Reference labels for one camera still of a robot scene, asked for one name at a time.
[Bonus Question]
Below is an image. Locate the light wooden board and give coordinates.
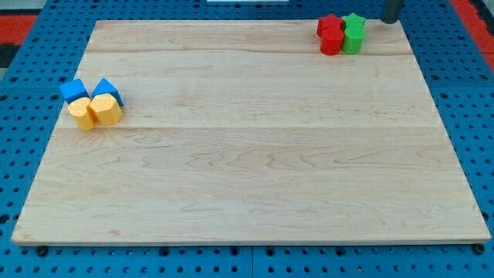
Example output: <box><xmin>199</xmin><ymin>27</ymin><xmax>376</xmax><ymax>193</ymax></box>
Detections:
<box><xmin>12</xmin><ymin>19</ymin><xmax>491</xmax><ymax>246</ymax></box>

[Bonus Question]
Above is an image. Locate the yellow hexagonal block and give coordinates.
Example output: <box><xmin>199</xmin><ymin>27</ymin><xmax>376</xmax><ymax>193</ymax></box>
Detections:
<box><xmin>90</xmin><ymin>93</ymin><xmax>123</xmax><ymax>126</ymax></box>

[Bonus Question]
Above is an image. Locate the green cylinder block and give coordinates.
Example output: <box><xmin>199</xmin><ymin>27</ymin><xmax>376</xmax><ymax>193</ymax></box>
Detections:
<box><xmin>342</xmin><ymin>26</ymin><xmax>366</xmax><ymax>54</ymax></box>

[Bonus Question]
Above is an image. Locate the yellow cylinder block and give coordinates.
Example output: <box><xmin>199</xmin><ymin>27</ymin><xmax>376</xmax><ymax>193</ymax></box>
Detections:
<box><xmin>67</xmin><ymin>97</ymin><xmax>96</xmax><ymax>131</ymax></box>

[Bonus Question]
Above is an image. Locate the green star block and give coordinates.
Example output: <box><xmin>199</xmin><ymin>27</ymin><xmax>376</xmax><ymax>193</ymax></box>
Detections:
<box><xmin>342</xmin><ymin>12</ymin><xmax>366</xmax><ymax>29</ymax></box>

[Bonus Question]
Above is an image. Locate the blue triangular block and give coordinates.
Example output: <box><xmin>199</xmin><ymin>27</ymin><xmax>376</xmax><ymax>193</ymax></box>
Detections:
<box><xmin>91</xmin><ymin>78</ymin><xmax>124</xmax><ymax>107</ymax></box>

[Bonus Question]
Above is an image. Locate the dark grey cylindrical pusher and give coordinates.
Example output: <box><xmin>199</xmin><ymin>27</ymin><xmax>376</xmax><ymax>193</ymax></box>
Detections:
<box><xmin>381</xmin><ymin>0</ymin><xmax>404</xmax><ymax>24</ymax></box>

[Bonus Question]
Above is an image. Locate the red cylinder block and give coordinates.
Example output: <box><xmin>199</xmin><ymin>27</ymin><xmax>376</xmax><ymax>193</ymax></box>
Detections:
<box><xmin>320</xmin><ymin>28</ymin><xmax>344</xmax><ymax>56</ymax></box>

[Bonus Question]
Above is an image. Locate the blue cube block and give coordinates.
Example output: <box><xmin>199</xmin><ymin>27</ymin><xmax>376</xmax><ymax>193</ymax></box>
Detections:
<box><xmin>59</xmin><ymin>79</ymin><xmax>90</xmax><ymax>104</ymax></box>

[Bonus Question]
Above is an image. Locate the red star block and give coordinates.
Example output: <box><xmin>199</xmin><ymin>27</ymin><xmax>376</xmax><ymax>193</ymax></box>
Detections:
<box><xmin>316</xmin><ymin>14</ymin><xmax>344</xmax><ymax>37</ymax></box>

